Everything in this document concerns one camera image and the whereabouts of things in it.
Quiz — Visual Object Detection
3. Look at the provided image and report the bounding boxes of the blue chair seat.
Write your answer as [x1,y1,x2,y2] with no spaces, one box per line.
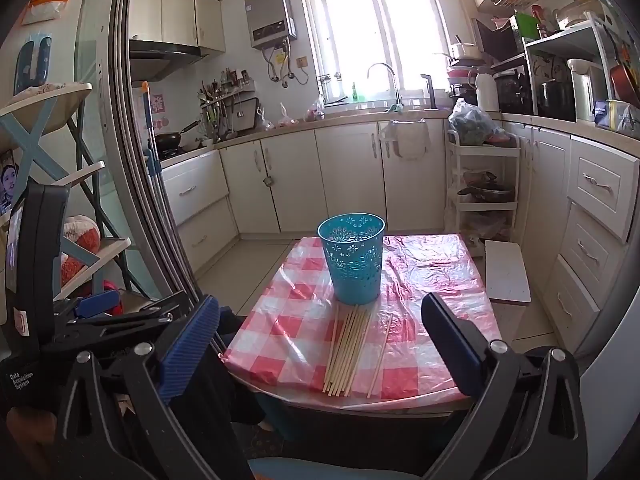
[250,455,431,480]

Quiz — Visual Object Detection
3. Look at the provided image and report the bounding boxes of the small low table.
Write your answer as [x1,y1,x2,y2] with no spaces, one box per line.
[240,385,478,417]

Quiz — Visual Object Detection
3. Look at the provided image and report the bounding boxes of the white electric water boiler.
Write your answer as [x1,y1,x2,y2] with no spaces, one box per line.
[567,58,608,123]

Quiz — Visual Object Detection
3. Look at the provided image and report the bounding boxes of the red frying pan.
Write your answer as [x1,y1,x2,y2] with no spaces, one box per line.
[610,62,640,108]

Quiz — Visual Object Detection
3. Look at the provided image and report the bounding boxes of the blue box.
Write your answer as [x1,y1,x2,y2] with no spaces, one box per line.
[595,100,626,128]

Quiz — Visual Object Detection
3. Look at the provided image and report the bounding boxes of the white stool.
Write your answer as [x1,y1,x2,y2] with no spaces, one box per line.
[484,240,532,306]

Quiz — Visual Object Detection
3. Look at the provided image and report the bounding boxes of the plastic bag of greens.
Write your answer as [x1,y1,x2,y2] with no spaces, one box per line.
[448,98,503,146]

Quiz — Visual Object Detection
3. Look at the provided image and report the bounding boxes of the red white checked tablecloth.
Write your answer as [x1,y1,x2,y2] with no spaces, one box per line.
[219,234,502,401]

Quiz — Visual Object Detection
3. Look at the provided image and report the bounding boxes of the green cutting board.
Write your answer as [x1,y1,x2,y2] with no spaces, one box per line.
[515,11,541,41]

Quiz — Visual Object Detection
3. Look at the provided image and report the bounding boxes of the bundle of wooden chopsticks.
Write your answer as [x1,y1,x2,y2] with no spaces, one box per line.
[322,302,378,397]

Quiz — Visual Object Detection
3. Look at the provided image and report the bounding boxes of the small wall poster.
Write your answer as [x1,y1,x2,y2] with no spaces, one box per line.
[0,152,21,216]

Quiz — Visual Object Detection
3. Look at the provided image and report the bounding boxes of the white countertop shelf rack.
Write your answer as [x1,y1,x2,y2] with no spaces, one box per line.
[524,12,631,123]

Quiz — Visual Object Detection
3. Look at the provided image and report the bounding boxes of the white rolling cart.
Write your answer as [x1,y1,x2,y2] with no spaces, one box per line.
[446,130,521,241]

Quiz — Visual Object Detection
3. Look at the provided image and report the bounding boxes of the hanging white plastic bag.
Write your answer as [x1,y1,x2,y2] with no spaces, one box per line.
[378,119,431,162]

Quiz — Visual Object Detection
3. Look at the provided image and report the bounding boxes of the silver curved faucet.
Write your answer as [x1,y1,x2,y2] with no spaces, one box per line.
[366,62,403,106]

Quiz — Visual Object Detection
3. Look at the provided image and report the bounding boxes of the black wok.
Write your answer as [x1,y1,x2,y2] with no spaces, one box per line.
[154,121,201,150]

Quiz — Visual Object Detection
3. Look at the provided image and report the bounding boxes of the white shoe rack shelf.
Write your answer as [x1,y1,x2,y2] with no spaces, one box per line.
[0,82,133,301]

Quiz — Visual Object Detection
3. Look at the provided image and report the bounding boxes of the pink wall stickers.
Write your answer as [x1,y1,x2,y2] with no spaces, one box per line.
[150,92,171,133]

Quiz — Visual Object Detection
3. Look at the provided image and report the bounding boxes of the white thermos jug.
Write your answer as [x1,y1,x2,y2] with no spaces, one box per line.
[474,72,501,113]

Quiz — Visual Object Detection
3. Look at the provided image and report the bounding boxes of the blue handled mop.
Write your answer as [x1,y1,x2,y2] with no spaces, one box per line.
[141,81,163,181]

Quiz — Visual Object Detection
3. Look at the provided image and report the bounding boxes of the hanging metal tray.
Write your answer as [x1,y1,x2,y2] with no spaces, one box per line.
[235,97,259,133]

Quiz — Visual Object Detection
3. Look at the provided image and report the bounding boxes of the black countertop oven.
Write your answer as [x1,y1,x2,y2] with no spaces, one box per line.
[492,67,538,116]

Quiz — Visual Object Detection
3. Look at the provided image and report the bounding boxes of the single wooden chopstick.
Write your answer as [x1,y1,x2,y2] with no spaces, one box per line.
[366,314,393,399]

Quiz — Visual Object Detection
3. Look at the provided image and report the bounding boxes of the black range hood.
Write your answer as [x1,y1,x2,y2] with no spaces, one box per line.
[129,40,210,82]

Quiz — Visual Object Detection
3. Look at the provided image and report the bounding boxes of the cream base cabinet unit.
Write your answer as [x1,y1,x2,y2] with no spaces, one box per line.
[155,150,241,276]
[220,117,448,235]
[500,120,640,356]

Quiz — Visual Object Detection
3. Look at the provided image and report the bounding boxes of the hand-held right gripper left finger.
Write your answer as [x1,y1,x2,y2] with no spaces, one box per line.
[52,294,253,480]

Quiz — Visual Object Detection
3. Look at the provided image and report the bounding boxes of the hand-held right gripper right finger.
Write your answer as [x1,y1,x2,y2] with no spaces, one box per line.
[421,291,588,480]

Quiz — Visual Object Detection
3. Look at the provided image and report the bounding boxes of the black faucet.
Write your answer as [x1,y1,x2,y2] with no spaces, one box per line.
[420,74,438,110]

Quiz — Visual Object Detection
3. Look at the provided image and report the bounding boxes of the blue perforated plastic basket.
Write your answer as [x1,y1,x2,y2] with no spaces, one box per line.
[317,214,386,306]

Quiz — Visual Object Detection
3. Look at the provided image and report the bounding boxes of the dark cooking pot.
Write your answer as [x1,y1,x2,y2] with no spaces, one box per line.
[539,79,573,120]

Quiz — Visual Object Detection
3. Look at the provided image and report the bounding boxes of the black microwave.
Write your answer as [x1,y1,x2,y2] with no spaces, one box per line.
[475,15,526,63]

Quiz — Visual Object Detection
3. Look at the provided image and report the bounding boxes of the wall utensil rack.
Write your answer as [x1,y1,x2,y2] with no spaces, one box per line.
[200,67,258,141]

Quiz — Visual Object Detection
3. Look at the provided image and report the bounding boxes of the grey wall water heater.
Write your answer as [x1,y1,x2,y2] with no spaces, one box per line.
[244,0,298,51]

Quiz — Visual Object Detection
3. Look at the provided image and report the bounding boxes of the bright kitchen window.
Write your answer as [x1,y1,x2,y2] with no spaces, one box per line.
[300,0,453,106]

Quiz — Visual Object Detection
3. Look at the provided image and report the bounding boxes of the red white plush slipper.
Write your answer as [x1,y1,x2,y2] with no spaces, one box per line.
[62,215,101,286]

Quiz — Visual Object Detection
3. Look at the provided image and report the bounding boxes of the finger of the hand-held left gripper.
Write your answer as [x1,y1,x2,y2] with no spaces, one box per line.
[65,305,176,342]
[70,289,123,320]

